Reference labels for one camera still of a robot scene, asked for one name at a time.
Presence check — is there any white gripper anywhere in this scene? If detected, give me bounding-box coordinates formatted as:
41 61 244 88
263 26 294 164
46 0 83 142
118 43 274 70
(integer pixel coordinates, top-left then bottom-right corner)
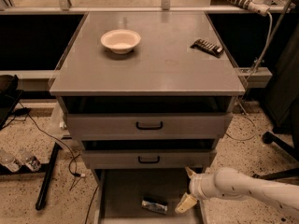
175 167 219 214

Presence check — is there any redbull can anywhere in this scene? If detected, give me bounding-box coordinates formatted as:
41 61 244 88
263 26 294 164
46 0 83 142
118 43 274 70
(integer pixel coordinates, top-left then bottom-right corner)
141 197 168 215

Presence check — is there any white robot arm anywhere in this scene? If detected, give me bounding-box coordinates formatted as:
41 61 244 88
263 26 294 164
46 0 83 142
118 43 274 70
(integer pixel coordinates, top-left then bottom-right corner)
175 167 299 218

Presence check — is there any grey bottom drawer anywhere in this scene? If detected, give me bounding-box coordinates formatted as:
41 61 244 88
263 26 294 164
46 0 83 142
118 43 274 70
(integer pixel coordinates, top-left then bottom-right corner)
93 169 207 224

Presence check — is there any grey drawer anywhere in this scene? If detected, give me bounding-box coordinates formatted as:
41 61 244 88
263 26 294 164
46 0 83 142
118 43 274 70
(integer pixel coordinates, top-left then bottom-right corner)
82 139 216 169
61 96 232 141
93 169 207 224

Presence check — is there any grey drawer cabinet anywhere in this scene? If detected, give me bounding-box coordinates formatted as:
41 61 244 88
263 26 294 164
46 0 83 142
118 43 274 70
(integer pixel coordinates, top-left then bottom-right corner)
49 10 247 224

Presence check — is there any grey middle drawer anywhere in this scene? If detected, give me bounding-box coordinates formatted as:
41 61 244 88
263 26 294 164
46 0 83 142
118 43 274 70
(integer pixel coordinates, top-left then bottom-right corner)
82 139 216 169

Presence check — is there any grey top drawer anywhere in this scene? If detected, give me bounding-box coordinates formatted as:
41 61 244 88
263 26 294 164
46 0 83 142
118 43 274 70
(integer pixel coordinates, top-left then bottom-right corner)
61 96 232 141

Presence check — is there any black office chair base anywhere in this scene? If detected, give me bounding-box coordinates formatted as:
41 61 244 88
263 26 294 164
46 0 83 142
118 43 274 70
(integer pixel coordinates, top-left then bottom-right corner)
251 103 299 182

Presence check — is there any white bowl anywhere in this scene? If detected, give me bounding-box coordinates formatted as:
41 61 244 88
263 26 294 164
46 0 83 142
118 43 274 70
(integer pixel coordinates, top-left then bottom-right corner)
100 29 141 54

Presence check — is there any clear water bottle right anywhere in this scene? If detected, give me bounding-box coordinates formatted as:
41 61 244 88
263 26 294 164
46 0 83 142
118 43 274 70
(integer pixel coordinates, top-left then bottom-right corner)
20 148 41 172

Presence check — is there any clear water bottle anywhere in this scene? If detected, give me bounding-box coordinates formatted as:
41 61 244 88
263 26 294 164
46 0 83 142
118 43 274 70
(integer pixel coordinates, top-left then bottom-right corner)
0 149 21 173
20 148 41 172

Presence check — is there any clear water bottle left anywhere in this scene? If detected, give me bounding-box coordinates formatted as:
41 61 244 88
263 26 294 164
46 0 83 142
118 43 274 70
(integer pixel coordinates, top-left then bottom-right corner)
0 149 21 173

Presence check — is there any white power strip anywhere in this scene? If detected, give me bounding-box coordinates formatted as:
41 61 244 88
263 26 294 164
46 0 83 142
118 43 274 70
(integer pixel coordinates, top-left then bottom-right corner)
219 0 271 17

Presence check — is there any black middle drawer handle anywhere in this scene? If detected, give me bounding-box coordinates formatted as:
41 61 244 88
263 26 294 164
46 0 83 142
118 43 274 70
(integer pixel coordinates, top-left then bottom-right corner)
137 156 161 164

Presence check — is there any black drawer handle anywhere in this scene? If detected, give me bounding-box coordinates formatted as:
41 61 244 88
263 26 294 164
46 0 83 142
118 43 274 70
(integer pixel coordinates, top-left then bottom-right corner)
135 121 164 131
137 156 161 164

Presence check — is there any black top drawer handle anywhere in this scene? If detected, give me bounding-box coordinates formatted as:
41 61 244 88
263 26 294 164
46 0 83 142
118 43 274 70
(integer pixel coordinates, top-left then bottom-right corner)
135 121 164 131

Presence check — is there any black stand frame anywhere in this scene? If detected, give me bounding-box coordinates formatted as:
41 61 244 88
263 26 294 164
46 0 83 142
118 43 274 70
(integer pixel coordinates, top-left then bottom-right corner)
0 142 62 211

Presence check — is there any black floor cable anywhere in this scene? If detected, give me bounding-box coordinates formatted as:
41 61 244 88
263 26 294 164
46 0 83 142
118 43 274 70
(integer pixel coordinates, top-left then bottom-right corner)
12 101 100 224

